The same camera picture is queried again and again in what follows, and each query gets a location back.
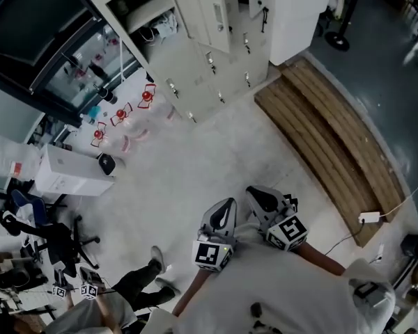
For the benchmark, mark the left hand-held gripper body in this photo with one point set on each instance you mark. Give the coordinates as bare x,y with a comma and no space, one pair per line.
214,237

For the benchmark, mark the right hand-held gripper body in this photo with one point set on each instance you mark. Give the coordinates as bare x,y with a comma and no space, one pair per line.
282,228

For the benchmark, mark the person's left forearm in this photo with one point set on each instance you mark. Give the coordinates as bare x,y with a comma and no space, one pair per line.
191,291

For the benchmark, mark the person's right forearm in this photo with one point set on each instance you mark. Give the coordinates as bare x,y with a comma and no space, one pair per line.
320,259

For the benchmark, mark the beige metal locker cabinet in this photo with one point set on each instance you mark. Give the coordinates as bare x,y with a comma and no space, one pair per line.
181,68

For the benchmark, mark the glass door display fridge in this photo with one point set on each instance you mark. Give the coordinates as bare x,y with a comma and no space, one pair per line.
45,40

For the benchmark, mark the person's white shirt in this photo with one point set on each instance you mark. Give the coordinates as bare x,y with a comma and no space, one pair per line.
282,291

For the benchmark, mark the white power strip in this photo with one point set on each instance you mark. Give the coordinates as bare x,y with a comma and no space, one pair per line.
370,217

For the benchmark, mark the wooden slatted platform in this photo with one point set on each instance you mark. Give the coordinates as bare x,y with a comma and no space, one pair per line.
331,141

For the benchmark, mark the black device on shirt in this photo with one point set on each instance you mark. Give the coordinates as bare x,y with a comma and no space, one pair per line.
366,289

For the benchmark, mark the black and white appliance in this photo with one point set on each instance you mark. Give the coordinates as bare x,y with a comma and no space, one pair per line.
106,164

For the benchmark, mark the black office chair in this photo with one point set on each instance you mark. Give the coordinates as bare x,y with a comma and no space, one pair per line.
61,242

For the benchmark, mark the white cardboard box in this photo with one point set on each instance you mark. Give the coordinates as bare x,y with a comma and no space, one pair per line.
69,176

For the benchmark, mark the black flask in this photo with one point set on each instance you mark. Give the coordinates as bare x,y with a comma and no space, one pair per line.
108,96

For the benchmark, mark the blue chair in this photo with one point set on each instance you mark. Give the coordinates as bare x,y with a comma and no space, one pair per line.
31,204

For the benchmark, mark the white tall cabinet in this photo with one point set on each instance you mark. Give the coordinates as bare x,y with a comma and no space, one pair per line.
292,16

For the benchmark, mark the white bag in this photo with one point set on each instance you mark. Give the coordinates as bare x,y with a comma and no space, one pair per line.
167,24

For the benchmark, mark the black stand with round base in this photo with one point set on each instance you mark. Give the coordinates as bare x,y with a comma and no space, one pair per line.
345,16

